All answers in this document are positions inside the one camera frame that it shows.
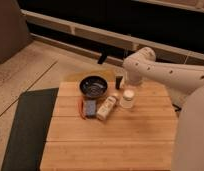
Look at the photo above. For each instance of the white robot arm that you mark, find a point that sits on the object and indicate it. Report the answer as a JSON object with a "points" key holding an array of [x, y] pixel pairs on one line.
{"points": [[187, 89]]}

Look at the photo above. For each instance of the dark ceramic bowl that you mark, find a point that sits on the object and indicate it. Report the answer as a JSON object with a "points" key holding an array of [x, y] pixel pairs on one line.
{"points": [[93, 86]]}

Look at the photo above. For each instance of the small black eraser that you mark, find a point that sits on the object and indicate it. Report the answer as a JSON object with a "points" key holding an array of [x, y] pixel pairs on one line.
{"points": [[118, 81]]}

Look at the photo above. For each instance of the white plastic bottle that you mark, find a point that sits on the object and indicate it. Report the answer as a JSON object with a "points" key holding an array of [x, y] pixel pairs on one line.
{"points": [[107, 106]]}

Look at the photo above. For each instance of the red marker pen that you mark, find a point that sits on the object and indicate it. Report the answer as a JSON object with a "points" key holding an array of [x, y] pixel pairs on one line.
{"points": [[80, 108]]}

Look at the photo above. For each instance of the black furniture leg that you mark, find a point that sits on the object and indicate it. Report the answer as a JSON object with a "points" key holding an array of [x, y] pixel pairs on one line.
{"points": [[103, 56]]}

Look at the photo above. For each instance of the dark floor mat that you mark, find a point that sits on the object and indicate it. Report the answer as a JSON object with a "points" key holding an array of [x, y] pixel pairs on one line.
{"points": [[29, 130]]}

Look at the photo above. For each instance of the brown cabinet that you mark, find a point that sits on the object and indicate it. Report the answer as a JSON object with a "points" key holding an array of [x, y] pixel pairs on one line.
{"points": [[14, 33]]}

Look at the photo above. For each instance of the white wooden shelf frame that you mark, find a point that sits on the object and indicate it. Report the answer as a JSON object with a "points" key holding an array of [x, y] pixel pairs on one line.
{"points": [[100, 35]]}

